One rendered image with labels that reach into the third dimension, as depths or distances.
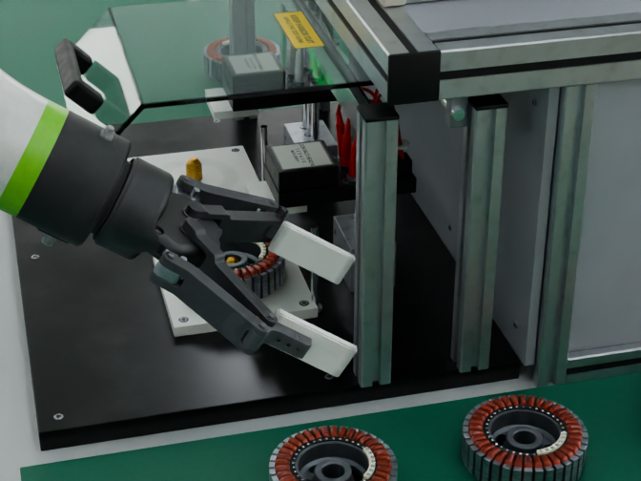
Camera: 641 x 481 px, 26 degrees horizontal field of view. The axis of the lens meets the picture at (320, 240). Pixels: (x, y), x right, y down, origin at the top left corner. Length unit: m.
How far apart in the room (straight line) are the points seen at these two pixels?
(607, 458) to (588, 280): 0.17
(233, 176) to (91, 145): 0.65
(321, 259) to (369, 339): 0.15
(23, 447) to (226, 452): 0.19
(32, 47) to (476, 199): 1.08
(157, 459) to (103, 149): 0.35
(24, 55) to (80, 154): 1.12
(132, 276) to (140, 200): 0.47
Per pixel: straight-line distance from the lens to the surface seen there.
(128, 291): 1.50
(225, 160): 1.73
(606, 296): 1.38
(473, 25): 1.23
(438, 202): 1.58
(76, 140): 1.05
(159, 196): 1.06
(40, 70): 2.11
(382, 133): 1.21
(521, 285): 1.36
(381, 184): 1.24
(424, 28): 1.22
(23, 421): 1.36
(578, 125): 1.26
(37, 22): 2.29
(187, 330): 1.41
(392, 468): 1.22
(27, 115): 1.05
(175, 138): 1.82
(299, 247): 1.18
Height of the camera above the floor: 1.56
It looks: 30 degrees down
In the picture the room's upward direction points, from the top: straight up
